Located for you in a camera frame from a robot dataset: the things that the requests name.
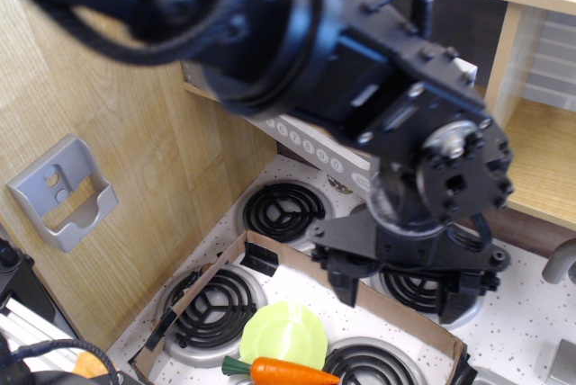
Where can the stove burner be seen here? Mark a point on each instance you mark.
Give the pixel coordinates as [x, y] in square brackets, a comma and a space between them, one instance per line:
[365, 360]
[406, 279]
[211, 326]
[282, 211]

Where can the grey wall phone holder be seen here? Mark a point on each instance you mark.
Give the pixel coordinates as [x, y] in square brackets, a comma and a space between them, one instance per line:
[51, 180]

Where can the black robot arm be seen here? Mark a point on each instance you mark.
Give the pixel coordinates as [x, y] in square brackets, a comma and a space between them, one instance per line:
[367, 72]

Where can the front left stove burner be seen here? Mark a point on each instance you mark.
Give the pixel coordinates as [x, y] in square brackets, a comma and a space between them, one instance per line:
[211, 326]

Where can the light green toy plate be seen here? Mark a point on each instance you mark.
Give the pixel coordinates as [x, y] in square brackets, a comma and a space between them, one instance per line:
[285, 331]

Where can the back left stove burner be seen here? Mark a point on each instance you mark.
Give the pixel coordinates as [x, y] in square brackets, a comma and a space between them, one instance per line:
[282, 211]

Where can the hanging toy strainer spoon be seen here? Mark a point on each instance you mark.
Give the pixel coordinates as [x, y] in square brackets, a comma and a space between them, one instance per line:
[338, 186]

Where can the orange toy carrot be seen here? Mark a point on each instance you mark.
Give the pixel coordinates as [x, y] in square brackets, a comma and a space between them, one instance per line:
[265, 370]

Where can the black device at left edge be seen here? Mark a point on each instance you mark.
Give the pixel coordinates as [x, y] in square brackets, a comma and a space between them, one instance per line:
[20, 282]

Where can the grey sink basin edge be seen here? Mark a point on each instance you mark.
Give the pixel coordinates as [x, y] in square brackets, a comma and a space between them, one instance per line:
[562, 370]

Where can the grey toy faucet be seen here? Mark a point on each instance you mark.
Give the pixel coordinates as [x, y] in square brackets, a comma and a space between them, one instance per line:
[561, 263]

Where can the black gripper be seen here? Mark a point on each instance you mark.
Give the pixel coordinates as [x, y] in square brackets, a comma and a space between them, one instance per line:
[355, 247]

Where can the back right stove burner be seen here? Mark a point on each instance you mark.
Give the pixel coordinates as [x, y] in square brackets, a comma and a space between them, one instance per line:
[406, 279]

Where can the brown cardboard barrier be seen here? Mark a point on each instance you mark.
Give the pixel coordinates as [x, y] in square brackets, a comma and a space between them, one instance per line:
[264, 255]

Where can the front right stove burner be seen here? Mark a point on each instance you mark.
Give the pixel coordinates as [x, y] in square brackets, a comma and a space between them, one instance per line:
[365, 360]

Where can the orange object bottom left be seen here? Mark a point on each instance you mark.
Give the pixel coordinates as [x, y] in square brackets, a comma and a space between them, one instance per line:
[89, 366]

